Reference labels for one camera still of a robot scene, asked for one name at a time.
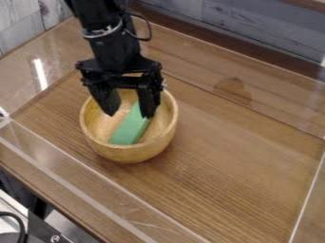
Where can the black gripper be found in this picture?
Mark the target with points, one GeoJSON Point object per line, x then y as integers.
{"type": "Point", "coordinates": [118, 67]}

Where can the green rectangular block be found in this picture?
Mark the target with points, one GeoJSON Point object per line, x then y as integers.
{"type": "Point", "coordinates": [132, 128]}

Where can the clear acrylic tray wall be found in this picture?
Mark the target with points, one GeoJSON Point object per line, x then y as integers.
{"type": "Point", "coordinates": [240, 179]}

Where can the brown wooden bowl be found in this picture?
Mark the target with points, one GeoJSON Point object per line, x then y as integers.
{"type": "Point", "coordinates": [98, 126]}

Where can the black metal table frame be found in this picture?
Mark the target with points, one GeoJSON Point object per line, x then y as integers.
{"type": "Point", "coordinates": [29, 220]}

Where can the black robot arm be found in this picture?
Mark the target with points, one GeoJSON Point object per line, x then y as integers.
{"type": "Point", "coordinates": [103, 14]}

